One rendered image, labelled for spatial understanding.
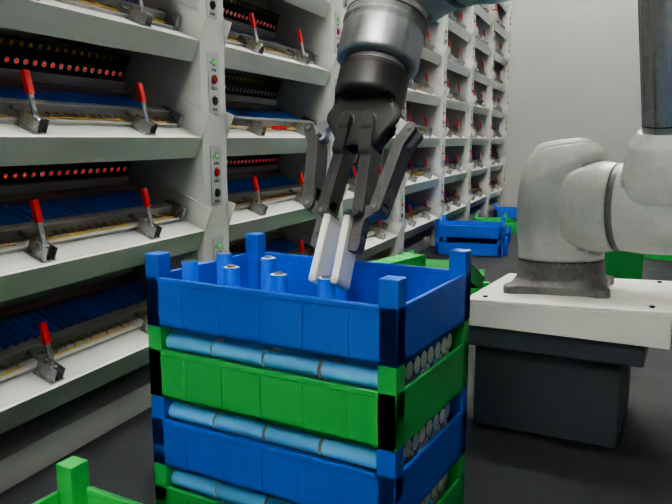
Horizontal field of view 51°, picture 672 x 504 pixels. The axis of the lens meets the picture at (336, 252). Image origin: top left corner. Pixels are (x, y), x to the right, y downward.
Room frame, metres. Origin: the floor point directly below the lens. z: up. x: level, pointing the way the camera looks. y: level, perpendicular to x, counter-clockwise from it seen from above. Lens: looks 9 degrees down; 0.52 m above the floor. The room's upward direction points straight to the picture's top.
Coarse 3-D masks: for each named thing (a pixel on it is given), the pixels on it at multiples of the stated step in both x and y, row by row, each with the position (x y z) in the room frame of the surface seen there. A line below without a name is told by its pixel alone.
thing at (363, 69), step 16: (352, 64) 0.73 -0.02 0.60; (368, 64) 0.72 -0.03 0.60; (384, 64) 0.72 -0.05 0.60; (352, 80) 0.72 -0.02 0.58; (368, 80) 0.72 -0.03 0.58; (384, 80) 0.72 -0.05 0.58; (400, 80) 0.73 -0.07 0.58; (336, 96) 0.76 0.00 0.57; (352, 96) 0.74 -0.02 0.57; (368, 96) 0.74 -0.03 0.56; (384, 96) 0.73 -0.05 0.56; (400, 96) 0.73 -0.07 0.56; (336, 112) 0.75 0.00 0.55; (352, 112) 0.74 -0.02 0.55; (384, 112) 0.72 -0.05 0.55; (400, 112) 0.73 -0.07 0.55; (336, 128) 0.74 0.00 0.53; (352, 128) 0.73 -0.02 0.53; (384, 128) 0.71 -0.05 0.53; (352, 144) 0.72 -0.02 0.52; (384, 144) 0.72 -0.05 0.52
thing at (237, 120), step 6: (234, 120) 1.65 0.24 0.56; (240, 120) 1.67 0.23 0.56; (246, 120) 1.70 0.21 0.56; (258, 120) 1.75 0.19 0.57; (264, 120) 1.78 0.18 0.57; (270, 120) 1.81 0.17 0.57; (276, 120) 1.85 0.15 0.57; (282, 120) 1.89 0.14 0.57; (288, 120) 1.93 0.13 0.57; (294, 120) 1.97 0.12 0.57; (300, 120) 2.01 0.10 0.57; (306, 120) 2.06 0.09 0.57; (288, 126) 1.91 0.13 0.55; (294, 126) 1.96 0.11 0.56
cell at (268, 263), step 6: (264, 258) 0.79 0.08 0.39; (270, 258) 0.79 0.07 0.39; (264, 264) 0.78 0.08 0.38; (270, 264) 0.78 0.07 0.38; (264, 270) 0.78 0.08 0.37; (270, 270) 0.78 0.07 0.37; (276, 270) 0.79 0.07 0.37; (264, 276) 0.78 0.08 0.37; (264, 282) 0.78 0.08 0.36; (264, 288) 0.78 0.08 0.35
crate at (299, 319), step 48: (192, 288) 0.71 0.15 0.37; (240, 288) 0.68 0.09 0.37; (288, 288) 0.89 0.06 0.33; (384, 288) 0.60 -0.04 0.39; (432, 288) 0.79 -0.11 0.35; (240, 336) 0.68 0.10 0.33; (288, 336) 0.65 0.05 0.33; (336, 336) 0.63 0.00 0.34; (384, 336) 0.60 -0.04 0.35; (432, 336) 0.67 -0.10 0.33
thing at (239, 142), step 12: (228, 96) 1.86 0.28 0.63; (240, 96) 1.91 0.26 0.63; (288, 108) 2.14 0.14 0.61; (300, 108) 2.12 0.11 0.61; (228, 120) 1.52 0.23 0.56; (312, 120) 2.09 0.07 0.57; (228, 132) 1.52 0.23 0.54; (240, 132) 1.64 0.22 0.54; (276, 132) 1.82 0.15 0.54; (288, 132) 1.89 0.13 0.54; (228, 144) 1.54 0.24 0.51; (240, 144) 1.59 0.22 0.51; (252, 144) 1.65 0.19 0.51; (264, 144) 1.70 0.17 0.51; (276, 144) 1.76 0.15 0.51; (288, 144) 1.83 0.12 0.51; (300, 144) 1.90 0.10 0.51
